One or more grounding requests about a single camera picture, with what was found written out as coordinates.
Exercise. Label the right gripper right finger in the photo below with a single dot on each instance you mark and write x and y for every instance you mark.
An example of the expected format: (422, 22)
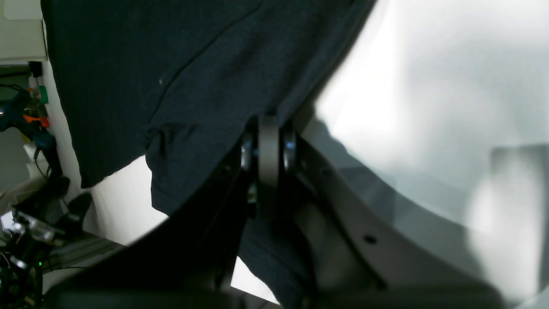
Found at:
(359, 260)

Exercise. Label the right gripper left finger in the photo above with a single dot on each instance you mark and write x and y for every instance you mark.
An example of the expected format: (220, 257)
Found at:
(187, 262)

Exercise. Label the black T-shirt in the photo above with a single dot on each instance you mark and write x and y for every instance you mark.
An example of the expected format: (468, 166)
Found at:
(177, 81)

